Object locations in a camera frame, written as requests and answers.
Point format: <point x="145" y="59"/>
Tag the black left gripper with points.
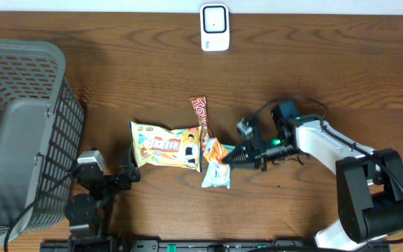
<point x="131" y="173"/>

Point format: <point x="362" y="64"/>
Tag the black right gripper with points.
<point x="254" y="150"/>

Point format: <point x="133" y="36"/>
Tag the yellow snack chip bag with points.
<point x="158" y="146"/>

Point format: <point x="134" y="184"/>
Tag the orange tissue packet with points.
<point x="215" y="151"/>

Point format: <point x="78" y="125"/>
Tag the light teal snack packet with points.
<point x="217" y="175"/>

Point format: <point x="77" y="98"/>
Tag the red Top chocolate bar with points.
<point x="199" y="104"/>

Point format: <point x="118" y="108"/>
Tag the grey plastic mesh basket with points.
<point x="41" y="125"/>

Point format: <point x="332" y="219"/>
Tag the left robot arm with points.
<point x="89" y="214"/>

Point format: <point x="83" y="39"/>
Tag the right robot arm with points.
<point x="369" y="182"/>

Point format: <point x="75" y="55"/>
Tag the white barcode scanner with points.
<point x="214" y="27"/>

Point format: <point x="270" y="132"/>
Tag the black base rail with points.
<point x="279" y="245"/>

